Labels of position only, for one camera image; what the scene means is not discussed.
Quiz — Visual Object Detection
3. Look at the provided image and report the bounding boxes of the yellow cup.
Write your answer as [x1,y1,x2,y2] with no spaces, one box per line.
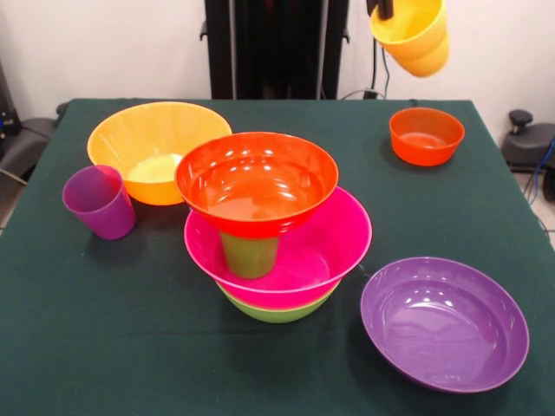
[369,0,451,79]

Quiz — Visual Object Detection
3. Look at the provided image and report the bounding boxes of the large red shallow bowl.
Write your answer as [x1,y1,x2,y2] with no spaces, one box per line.
[173,132,340,240]

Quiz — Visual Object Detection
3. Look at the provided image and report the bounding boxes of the large pink bowl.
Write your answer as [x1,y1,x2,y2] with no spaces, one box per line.
[183,185,374,311]

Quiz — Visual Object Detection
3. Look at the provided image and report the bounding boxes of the green cup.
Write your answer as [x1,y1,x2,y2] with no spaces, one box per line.
[219,231,280,280]

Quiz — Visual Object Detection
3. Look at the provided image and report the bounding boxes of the small red bowl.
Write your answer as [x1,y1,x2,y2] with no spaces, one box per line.
[388,107,467,167]

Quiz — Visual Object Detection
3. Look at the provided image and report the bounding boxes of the black floor base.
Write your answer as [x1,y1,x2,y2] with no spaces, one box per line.
[0,116,57,179]
[502,110,555,174]

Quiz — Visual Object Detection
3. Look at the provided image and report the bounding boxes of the large orange bowl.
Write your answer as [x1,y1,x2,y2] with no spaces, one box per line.
[86,101,233,206]

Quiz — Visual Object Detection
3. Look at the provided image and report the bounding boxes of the large purple shallow bowl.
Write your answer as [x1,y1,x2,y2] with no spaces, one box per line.
[359,256,531,393]

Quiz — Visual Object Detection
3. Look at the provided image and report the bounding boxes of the green bowl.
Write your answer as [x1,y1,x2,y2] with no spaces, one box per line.
[216,281,339,324]

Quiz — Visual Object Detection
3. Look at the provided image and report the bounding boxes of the purple cup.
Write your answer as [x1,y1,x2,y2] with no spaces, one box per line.
[62,165,137,241]

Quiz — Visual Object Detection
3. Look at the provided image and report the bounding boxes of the dark green tablecloth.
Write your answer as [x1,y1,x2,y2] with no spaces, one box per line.
[0,98,555,416]

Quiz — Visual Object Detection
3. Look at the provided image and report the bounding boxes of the black hanging cable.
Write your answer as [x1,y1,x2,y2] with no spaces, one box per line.
[372,38,391,99]

